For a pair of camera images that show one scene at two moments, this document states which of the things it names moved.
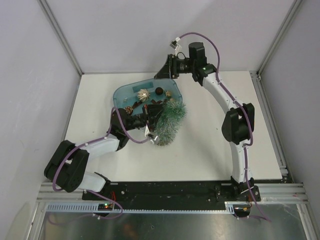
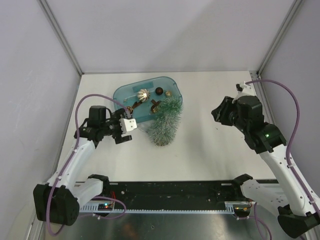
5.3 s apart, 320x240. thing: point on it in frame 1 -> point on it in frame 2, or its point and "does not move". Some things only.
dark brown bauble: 159,91 does not move
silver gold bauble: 143,95 does not move
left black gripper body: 147,112 -> 115,126
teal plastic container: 156,91 does not move
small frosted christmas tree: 169,121 does not move
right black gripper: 170,69 -> 219,114
